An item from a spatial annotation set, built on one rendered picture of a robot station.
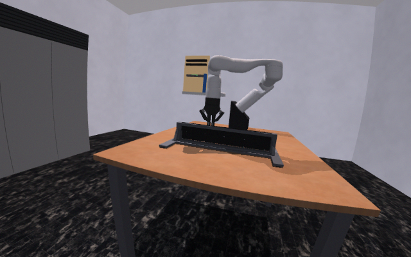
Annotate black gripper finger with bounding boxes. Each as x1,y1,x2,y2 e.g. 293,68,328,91
199,108,211,125
211,109,224,126

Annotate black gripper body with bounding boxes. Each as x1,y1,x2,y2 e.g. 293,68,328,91
204,98,220,115

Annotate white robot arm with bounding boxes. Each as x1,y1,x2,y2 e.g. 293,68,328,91
205,55,283,112

